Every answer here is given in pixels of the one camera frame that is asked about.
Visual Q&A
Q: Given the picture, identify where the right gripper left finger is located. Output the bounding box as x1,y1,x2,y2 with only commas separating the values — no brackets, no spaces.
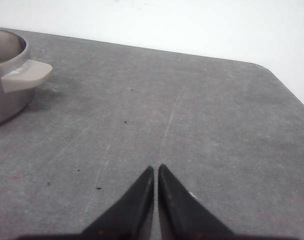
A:
81,166,154,240

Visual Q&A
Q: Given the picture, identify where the stainless steel steamer pot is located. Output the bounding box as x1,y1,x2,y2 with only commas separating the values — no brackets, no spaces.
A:
0,29,53,125

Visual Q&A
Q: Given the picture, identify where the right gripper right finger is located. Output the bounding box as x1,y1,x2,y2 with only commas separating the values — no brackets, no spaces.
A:
158,164,236,240

